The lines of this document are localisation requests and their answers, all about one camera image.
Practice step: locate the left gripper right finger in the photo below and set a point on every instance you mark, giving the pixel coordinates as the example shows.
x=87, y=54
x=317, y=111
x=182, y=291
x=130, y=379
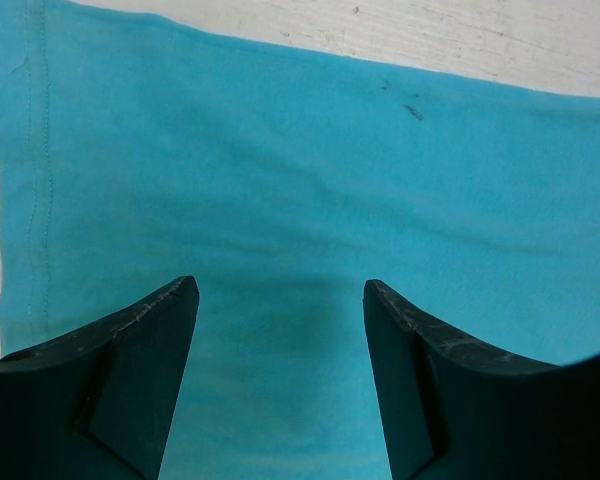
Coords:
x=455, y=407

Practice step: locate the teal t shirt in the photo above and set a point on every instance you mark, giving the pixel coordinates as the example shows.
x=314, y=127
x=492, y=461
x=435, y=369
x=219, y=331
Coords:
x=135, y=150

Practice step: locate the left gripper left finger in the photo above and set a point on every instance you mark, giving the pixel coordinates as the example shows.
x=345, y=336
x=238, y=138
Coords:
x=98, y=402

